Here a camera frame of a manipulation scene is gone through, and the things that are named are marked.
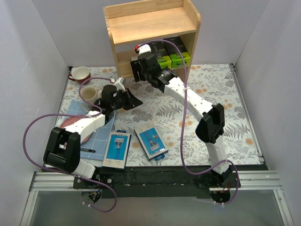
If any green black Gillette razor box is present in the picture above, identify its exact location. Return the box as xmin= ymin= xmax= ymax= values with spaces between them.
xmin=149 ymin=41 xmax=172 ymax=69
xmin=165 ymin=36 xmax=190 ymax=68

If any blue Harry's razor pack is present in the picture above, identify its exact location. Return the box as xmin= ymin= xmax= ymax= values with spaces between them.
xmin=102 ymin=132 xmax=131 ymax=170
xmin=135 ymin=121 xmax=169 ymax=161

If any white Harry's razor box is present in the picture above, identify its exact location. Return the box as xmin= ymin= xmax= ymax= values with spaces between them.
xmin=131 ymin=55 xmax=138 ymax=61

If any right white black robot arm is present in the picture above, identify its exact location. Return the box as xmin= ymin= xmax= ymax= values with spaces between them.
xmin=130 ymin=52 xmax=233 ymax=187

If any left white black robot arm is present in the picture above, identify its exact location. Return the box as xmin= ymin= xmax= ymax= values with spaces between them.
xmin=43 ymin=85 xmax=143 ymax=188

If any wooden two-tier shelf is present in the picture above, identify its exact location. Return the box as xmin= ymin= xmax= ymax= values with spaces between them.
xmin=103 ymin=0 xmax=201 ymax=78

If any cream ceramic mug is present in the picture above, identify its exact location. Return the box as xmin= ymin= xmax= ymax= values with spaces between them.
xmin=80 ymin=87 xmax=102 ymax=106

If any red ceramic mug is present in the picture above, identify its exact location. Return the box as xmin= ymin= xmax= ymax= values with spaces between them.
xmin=68 ymin=66 xmax=91 ymax=84

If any floral patterned tablecloth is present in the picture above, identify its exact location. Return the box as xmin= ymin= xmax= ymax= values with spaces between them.
xmin=45 ymin=65 xmax=261 ymax=168

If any blue checked cloth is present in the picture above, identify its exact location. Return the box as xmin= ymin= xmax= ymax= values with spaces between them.
xmin=60 ymin=99 xmax=116 ymax=161

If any pink dotted plate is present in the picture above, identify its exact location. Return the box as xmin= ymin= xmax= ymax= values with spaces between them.
xmin=59 ymin=117 xmax=95 ymax=144

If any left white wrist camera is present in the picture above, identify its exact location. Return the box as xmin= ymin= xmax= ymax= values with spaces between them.
xmin=111 ymin=77 xmax=126 ymax=91

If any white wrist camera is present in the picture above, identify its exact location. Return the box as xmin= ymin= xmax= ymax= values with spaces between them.
xmin=111 ymin=77 xmax=126 ymax=91
xmin=135 ymin=44 xmax=151 ymax=56

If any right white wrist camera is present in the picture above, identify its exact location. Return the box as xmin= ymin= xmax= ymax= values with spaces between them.
xmin=135 ymin=44 xmax=151 ymax=56

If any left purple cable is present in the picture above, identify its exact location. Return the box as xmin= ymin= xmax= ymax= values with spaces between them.
xmin=23 ymin=77 xmax=118 ymax=213

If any purple cable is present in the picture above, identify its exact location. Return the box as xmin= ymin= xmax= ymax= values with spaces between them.
xmin=141 ymin=39 xmax=239 ymax=205
xmin=23 ymin=77 xmax=118 ymax=213

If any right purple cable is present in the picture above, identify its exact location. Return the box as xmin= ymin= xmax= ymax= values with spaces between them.
xmin=141 ymin=39 xmax=239 ymax=205

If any knife with wooden handle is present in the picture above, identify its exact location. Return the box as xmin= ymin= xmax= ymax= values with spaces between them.
xmin=80 ymin=148 xmax=95 ymax=153

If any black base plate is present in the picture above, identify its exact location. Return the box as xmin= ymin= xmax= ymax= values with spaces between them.
xmin=73 ymin=167 xmax=241 ymax=199

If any aluminium rail frame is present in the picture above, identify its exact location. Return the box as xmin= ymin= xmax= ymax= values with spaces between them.
xmin=21 ymin=167 xmax=293 ymax=226

